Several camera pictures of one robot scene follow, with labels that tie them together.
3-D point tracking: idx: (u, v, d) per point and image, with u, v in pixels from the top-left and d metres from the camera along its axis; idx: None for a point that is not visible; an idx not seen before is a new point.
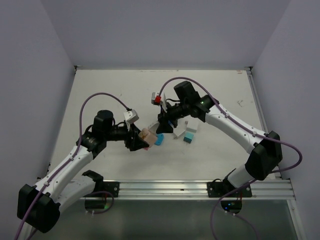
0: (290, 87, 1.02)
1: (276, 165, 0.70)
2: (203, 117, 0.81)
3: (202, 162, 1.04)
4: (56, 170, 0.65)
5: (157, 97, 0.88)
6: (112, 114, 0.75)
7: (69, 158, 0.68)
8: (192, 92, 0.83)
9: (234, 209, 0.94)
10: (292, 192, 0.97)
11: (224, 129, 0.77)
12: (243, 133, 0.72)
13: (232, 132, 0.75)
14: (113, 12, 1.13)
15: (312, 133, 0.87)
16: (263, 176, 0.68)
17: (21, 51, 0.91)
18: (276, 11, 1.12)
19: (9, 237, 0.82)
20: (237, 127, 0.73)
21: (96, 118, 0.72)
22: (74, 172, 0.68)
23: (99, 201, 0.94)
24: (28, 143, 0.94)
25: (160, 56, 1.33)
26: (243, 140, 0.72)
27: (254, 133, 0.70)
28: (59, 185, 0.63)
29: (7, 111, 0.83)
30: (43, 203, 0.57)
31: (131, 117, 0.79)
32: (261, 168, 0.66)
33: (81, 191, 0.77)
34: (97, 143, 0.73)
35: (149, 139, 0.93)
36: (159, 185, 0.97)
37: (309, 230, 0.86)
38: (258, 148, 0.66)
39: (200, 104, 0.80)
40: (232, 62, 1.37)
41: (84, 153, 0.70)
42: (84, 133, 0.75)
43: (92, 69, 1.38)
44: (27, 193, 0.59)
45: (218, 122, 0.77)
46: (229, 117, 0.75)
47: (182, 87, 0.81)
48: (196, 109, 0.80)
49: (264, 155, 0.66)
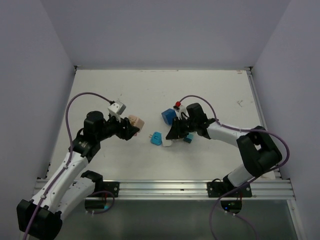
0: (290, 87, 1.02)
1: (273, 161, 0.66)
2: (208, 136, 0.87)
3: (203, 161, 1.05)
4: (52, 181, 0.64)
5: (178, 102, 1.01)
6: (101, 115, 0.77)
7: (63, 168, 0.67)
8: (201, 114, 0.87)
9: (234, 210, 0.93)
10: (291, 192, 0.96)
11: (221, 137, 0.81)
12: (231, 132, 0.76)
13: (226, 137, 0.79)
14: (113, 12, 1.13)
15: (312, 133, 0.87)
16: (258, 168, 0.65)
17: (20, 51, 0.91)
18: (276, 11, 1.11)
19: (9, 237, 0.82)
20: (227, 129, 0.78)
21: (85, 122, 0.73)
22: (70, 181, 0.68)
23: (99, 202, 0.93)
24: (28, 144, 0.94)
25: (160, 57, 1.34)
26: (233, 138, 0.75)
27: (239, 128, 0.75)
28: (57, 196, 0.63)
29: (7, 110, 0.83)
30: (44, 217, 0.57)
31: (119, 107, 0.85)
32: (251, 158, 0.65)
33: (81, 194, 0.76)
34: (90, 147, 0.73)
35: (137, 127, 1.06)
36: (158, 185, 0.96)
37: (310, 229, 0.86)
38: (244, 139, 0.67)
39: (205, 125, 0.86)
40: (231, 62, 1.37)
41: (78, 160, 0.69)
42: (76, 139, 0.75)
43: (92, 69, 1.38)
44: (25, 209, 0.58)
45: (215, 132, 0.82)
46: (223, 124, 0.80)
47: (192, 109, 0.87)
48: (201, 130, 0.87)
49: (251, 145, 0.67)
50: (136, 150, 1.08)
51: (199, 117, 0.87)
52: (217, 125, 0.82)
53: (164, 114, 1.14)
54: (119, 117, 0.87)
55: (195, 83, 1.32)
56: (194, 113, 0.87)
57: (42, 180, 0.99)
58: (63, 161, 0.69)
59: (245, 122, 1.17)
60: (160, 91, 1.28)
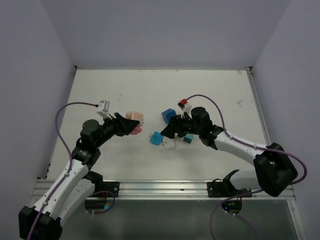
0: (291, 87, 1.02)
1: (290, 181, 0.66)
2: (215, 145, 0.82)
3: (202, 161, 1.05)
4: (53, 189, 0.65)
5: (184, 100, 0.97)
6: (97, 124, 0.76)
7: (64, 175, 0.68)
8: (208, 122, 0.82)
9: (234, 209, 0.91)
10: (292, 192, 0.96)
11: (231, 150, 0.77)
12: (246, 148, 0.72)
13: (237, 152, 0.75)
14: (113, 12, 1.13)
15: (313, 133, 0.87)
16: (276, 191, 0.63)
17: (20, 51, 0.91)
18: (277, 11, 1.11)
19: (9, 237, 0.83)
20: (240, 145, 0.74)
21: (82, 132, 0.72)
22: (72, 188, 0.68)
23: (98, 202, 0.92)
24: (28, 145, 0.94)
25: (160, 57, 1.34)
26: (246, 155, 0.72)
27: (254, 145, 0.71)
28: (58, 203, 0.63)
29: (6, 110, 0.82)
30: (45, 223, 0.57)
31: (103, 105, 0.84)
32: (269, 178, 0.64)
33: (80, 197, 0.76)
34: (91, 155, 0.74)
35: (137, 116, 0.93)
36: (158, 185, 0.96)
37: (310, 230, 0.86)
38: (262, 159, 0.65)
39: (212, 135, 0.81)
40: (231, 62, 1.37)
41: (79, 168, 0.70)
42: (76, 147, 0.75)
43: (92, 69, 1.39)
44: (27, 215, 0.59)
45: (224, 145, 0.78)
46: (233, 137, 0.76)
47: (199, 116, 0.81)
48: (208, 139, 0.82)
49: (269, 166, 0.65)
50: (136, 151, 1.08)
51: (206, 125, 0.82)
52: (227, 136, 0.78)
53: (164, 114, 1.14)
54: (108, 114, 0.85)
55: (195, 83, 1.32)
56: (200, 121, 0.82)
57: (42, 180, 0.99)
58: (64, 169, 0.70)
59: (245, 122, 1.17)
60: (160, 91, 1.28)
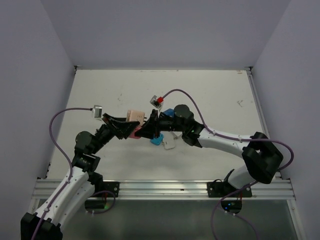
0: (291, 86, 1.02)
1: (278, 165, 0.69)
2: (199, 144, 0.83)
3: (202, 162, 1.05)
4: (54, 195, 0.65)
5: (160, 98, 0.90)
6: (88, 134, 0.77)
7: (65, 182, 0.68)
8: (192, 120, 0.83)
9: (234, 210, 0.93)
10: (292, 192, 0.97)
11: (216, 146, 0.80)
12: (231, 142, 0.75)
13: (223, 146, 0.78)
14: (113, 12, 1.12)
15: (312, 133, 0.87)
16: (268, 177, 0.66)
17: (20, 51, 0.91)
18: (276, 12, 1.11)
19: (10, 237, 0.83)
20: (225, 140, 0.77)
21: (77, 146, 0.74)
22: (73, 194, 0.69)
23: (99, 201, 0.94)
24: (28, 145, 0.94)
25: (160, 57, 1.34)
26: (233, 149, 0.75)
27: (239, 138, 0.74)
28: (59, 209, 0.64)
29: (7, 110, 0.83)
30: (46, 229, 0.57)
31: (95, 113, 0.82)
32: (260, 168, 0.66)
33: (80, 202, 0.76)
34: (91, 163, 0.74)
35: (137, 115, 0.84)
36: (158, 185, 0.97)
37: (310, 230, 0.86)
38: (249, 151, 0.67)
39: (193, 133, 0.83)
40: (231, 62, 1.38)
41: (80, 174, 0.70)
42: (76, 154, 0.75)
43: (92, 69, 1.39)
44: (29, 221, 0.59)
45: (208, 141, 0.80)
46: (216, 132, 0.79)
47: (184, 118, 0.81)
48: (190, 139, 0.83)
49: (257, 155, 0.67)
50: (137, 152, 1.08)
51: (189, 125, 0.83)
52: (210, 133, 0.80)
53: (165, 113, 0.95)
54: (102, 119, 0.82)
55: (195, 83, 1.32)
56: (185, 121, 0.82)
57: (42, 180, 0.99)
58: (65, 176, 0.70)
59: (245, 122, 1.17)
60: (160, 91, 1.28)
